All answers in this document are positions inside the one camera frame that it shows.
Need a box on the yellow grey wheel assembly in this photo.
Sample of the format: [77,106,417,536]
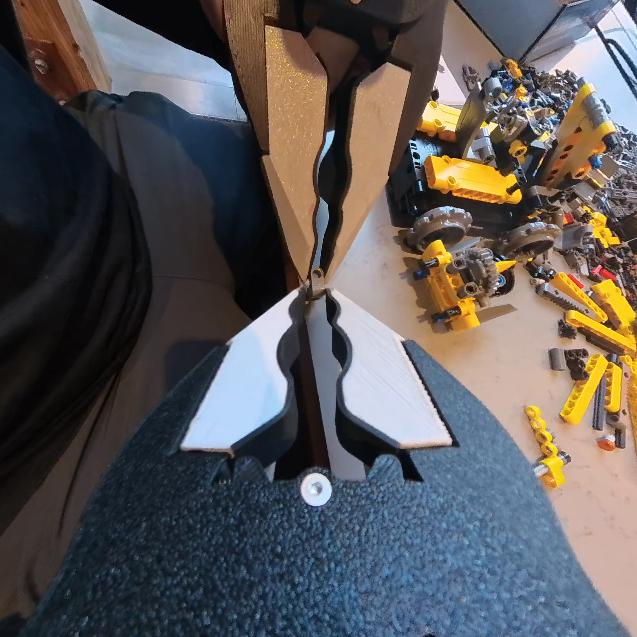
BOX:
[413,237,520,334]

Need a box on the wooden table leg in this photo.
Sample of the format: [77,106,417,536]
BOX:
[10,0,112,103]

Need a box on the dark blue cardboard box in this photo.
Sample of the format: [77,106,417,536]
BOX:
[453,0,623,62]

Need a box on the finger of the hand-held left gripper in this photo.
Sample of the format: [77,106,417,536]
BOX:
[317,60,414,282]
[259,24,331,287]

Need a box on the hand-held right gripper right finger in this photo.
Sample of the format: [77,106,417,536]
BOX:
[324,289,455,464]

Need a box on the pile of toy parts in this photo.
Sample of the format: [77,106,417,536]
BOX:
[523,194,637,454]

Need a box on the small yellow toy beam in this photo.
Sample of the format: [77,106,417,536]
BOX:
[524,403,573,490]

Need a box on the person's black top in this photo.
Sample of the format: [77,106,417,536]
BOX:
[0,45,155,538]

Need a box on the yellow black toy vehicle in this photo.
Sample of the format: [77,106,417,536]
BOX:
[387,58,637,261]

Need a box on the grey desk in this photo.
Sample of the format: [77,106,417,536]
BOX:
[299,0,637,628]

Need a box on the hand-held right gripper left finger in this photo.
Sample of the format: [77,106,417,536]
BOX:
[181,289,311,468]

